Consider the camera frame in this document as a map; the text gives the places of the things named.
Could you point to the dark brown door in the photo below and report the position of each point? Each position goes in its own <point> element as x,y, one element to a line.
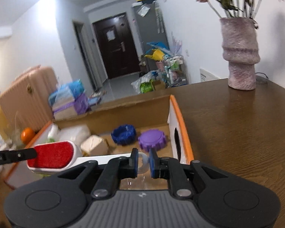
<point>115,45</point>

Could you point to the white plastic bag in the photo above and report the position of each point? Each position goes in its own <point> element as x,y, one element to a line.
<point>142,79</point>

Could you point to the blue ridged cap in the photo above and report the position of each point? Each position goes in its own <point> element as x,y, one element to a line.
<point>123,135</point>

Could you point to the pink ribbed suitcase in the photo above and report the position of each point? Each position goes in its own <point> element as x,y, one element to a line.
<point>28,95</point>

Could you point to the small brown carton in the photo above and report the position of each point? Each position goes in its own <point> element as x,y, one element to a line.
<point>159,84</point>

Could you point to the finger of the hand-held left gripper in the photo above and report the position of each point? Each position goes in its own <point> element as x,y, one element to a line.
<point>20,154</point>

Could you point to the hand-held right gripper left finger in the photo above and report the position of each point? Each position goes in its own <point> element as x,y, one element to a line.
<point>134,165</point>

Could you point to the white plastic box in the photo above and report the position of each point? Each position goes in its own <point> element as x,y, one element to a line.
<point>95,146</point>

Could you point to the white purple tissue pack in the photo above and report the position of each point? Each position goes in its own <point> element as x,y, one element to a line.
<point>71,110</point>

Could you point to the white plastic container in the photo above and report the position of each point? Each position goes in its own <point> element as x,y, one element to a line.
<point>73,134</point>

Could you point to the red white lint brush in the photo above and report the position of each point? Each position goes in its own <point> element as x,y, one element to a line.
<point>52,154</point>

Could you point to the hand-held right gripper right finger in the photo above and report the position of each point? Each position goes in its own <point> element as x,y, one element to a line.
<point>154,162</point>

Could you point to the blue plastic item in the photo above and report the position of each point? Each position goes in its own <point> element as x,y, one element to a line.
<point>158,45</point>

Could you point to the grey refrigerator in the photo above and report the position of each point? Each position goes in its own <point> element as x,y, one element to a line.
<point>149,26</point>

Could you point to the purple ridged cap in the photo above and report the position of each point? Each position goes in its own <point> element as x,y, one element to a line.
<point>152,140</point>

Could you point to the pink textured vase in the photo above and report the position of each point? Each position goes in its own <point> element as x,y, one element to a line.
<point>241,52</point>

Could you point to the orange fruit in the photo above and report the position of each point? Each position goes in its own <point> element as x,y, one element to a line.
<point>27,135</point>

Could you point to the white flat board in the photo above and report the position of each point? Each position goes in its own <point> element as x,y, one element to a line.
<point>208,74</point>

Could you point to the white green bottle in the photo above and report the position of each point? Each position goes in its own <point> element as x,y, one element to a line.
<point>52,134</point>

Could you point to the purple decorative plant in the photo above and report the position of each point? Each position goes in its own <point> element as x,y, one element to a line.
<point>177,45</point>

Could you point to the green packet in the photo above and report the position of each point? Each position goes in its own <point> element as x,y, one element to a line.
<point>146,87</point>

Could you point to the pink flower pot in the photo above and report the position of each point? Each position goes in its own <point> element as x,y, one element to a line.
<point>160,64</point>

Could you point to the orange cardboard box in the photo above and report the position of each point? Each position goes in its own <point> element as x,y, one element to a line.
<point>133,109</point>

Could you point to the plastic sheet on refrigerator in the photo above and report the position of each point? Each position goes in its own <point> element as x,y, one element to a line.
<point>143,10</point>

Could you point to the side door frame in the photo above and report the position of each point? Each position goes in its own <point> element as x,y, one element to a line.
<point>85,54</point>

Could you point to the white wall socket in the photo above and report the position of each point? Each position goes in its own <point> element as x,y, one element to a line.
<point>187,52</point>

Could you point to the yellow watering can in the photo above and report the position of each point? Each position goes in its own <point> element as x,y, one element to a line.
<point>156,54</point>

